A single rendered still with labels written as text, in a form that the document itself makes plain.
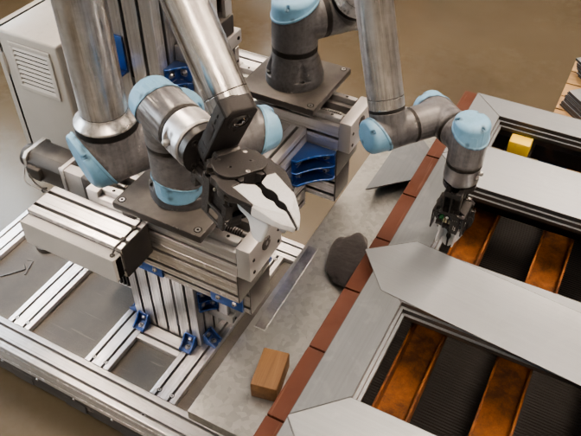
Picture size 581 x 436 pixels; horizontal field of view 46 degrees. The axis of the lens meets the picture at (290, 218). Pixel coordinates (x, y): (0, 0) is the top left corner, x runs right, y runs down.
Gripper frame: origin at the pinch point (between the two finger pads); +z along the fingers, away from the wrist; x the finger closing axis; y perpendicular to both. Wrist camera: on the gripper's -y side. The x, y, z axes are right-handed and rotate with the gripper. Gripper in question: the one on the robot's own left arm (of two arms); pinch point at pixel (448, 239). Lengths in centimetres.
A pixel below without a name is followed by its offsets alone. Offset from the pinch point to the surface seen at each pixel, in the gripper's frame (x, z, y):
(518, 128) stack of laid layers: 3, 3, -55
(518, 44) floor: -29, 85, -258
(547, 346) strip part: 27.5, 0.8, 19.4
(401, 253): -8.3, 0.8, 8.7
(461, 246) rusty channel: 0.9, 17.7, -16.8
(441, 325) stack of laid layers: 6.4, 2.6, 23.0
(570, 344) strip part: 31.5, 0.8, 16.8
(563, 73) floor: 1, 85, -238
